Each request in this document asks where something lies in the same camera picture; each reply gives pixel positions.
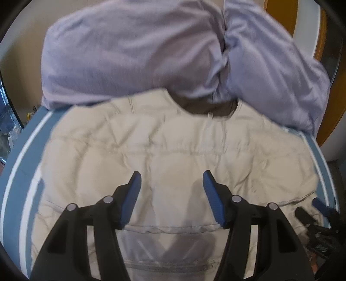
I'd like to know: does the blue white striped bed sheet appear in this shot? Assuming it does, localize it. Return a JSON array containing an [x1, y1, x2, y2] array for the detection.
[[0, 104, 341, 273]]

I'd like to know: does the beige puffer jacket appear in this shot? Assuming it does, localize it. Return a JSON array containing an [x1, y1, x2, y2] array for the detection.
[[31, 89, 321, 281]]

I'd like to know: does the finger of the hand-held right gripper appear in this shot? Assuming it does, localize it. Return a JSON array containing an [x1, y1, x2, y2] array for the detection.
[[295, 207, 318, 231], [312, 197, 340, 218]]

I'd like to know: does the yellow wooden door frame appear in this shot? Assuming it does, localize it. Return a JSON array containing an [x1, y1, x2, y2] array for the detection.
[[263, 0, 346, 148]]

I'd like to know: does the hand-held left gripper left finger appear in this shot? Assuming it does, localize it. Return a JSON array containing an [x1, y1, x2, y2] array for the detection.
[[30, 171, 142, 281]]

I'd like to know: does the lilac pillow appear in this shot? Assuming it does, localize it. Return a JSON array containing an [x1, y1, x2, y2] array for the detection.
[[40, 0, 230, 110], [213, 0, 332, 134]]

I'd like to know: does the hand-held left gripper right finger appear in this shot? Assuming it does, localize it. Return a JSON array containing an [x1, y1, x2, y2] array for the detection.
[[203, 170, 317, 281]]

